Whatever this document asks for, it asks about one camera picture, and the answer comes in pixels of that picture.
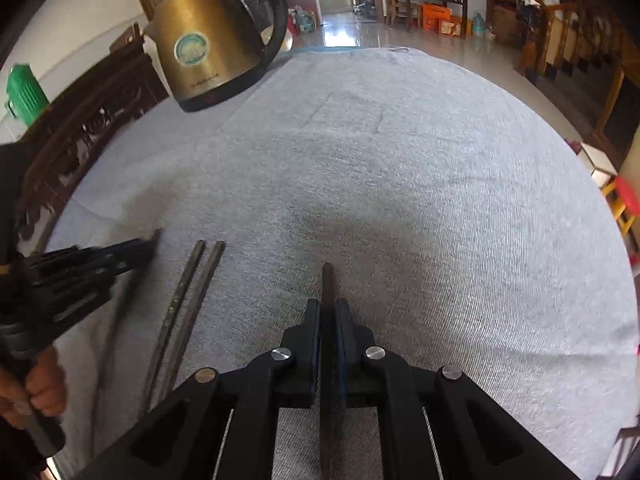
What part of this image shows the grey tablecloth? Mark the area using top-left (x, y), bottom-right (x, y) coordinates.
top-left (45, 46), bottom-right (640, 480)

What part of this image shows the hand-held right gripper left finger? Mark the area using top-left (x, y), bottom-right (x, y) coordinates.
top-left (75, 298), bottom-right (322, 480)

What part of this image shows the person's left hand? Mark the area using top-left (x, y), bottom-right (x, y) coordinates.
top-left (0, 347), bottom-right (67, 431)

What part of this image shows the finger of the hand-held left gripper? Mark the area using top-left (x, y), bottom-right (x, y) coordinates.
top-left (97, 238), bottom-right (157, 266)
top-left (75, 255), bottom-right (153, 283)

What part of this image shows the white small stool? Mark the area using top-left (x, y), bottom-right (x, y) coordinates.
top-left (575, 142), bottom-right (621, 176)

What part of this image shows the carved wooden sideboard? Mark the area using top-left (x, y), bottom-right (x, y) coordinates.
top-left (15, 25), bottom-right (171, 261)

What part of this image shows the gold electric kettle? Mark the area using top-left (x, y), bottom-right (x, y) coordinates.
top-left (142, 0), bottom-right (290, 113)

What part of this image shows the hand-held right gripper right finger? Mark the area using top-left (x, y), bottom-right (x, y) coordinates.
top-left (334, 298), bottom-right (581, 480)

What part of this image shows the wooden stair railing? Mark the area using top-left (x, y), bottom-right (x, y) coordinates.
top-left (517, 0), bottom-right (640, 111)

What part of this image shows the dark wooden side table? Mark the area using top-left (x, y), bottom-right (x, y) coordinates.
top-left (392, 0), bottom-right (471, 36)

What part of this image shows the green thermos flask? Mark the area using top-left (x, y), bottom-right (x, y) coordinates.
top-left (5, 63), bottom-right (51, 126)

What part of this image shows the red and yellow stool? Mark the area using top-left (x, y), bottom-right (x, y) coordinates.
top-left (602, 175), bottom-right (640, 236)

